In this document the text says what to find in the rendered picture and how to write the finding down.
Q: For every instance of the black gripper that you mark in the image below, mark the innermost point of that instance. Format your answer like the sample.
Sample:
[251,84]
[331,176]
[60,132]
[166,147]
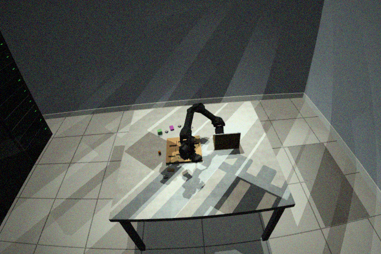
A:
[194,157]

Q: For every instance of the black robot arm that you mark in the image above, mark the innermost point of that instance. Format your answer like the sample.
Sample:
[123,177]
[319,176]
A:
[186,132]

